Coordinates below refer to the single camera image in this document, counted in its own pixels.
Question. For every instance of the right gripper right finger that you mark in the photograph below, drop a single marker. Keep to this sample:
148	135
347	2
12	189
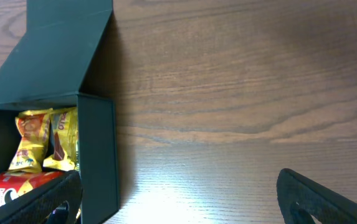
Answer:
302	200

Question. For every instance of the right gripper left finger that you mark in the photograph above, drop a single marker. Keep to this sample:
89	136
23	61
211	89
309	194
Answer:
58	200

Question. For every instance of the yellow Apollo cake packet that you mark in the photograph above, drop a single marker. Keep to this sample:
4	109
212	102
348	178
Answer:
65	133

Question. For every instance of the red Pringles can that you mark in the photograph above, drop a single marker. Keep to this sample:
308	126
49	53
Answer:
15	184

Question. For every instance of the yellow peanut butter packet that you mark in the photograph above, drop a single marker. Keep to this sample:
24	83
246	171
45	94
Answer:
34	128

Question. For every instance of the dark green gift box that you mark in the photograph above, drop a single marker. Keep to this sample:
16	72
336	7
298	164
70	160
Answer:
47	69

